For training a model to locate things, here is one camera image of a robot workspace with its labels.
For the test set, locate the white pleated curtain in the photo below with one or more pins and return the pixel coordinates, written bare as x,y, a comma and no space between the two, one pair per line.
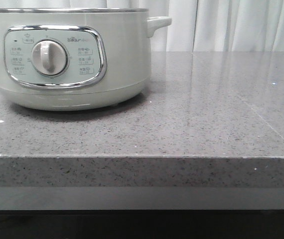
198,25

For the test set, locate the pale green electric cooking pot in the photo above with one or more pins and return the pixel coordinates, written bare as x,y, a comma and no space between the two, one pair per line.
70,59

